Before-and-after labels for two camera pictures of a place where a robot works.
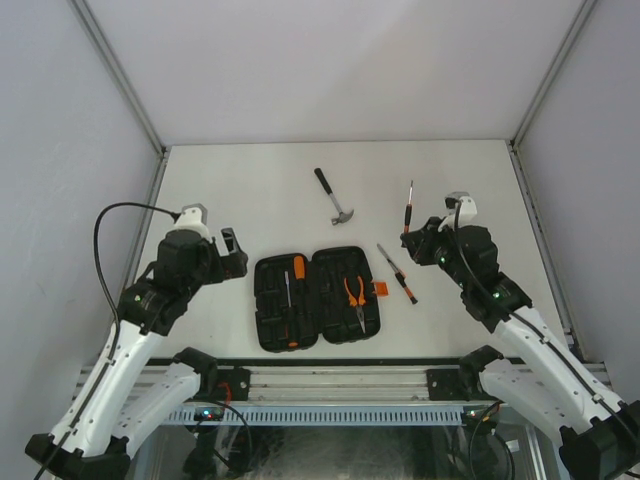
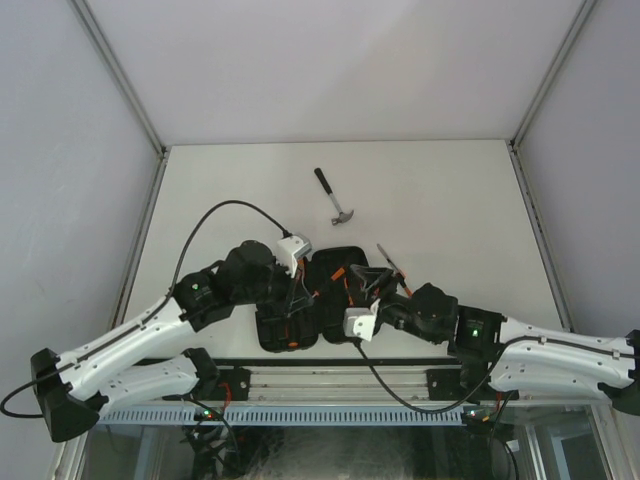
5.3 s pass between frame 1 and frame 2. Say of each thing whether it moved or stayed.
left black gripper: moved
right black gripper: moved
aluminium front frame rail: stayed
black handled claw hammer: stayed
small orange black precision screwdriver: moved
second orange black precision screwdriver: stayed
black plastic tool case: stayed
